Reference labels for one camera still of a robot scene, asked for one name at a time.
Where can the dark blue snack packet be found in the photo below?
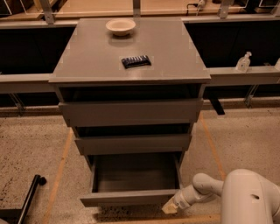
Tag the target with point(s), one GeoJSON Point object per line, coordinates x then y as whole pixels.
{"type": "Point", "coordinates": [136, 61]}

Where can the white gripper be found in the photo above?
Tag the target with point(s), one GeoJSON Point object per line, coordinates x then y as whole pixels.
{"type": "Point", "coordinates": [183, 199]}

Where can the grey top drawer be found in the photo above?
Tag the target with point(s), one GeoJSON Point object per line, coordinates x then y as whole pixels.
{"type": "Point", "coordinates": [121, 113]}

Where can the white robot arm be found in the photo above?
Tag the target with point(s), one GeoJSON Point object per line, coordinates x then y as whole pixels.
{"type": "Point", "coordinates": [246, 197]}

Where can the black bracket under rail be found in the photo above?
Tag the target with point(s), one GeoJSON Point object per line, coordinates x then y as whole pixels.
{"type": "Point", "coordinates": [217, 106]}

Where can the grey bottom drawer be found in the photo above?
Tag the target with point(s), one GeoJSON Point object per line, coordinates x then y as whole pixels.
{"type": "Point", "coordinates": [133, 179]}

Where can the black metal stand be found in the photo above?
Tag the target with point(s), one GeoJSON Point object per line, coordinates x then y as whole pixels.
{"type": "Point", "coordinates": [17, 216]}

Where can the grey middle drawer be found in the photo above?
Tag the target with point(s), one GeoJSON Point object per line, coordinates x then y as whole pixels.
{"type": "Point", "coordinates": [104, 145]}

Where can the grey metal rail shelf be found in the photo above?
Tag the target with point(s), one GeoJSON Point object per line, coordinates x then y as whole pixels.
{"type": "Point", "coordinates": [220, 76]}

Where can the beige bowl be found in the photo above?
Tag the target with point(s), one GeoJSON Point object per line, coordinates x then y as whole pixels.
{"type": "Point", "coordinates": [121, 26]}

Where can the grey drawer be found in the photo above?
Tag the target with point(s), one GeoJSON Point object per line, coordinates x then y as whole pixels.
{"type": "Point", "coordinates": [121, 113]}
{"type": "Point", "coordinates": [104, 145]}
{"type": "Point", "coordinates": [133, 179]}

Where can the grey drawer cabinet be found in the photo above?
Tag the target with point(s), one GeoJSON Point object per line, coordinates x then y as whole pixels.
{"type": "Point", "coordinates": [91, 70]}

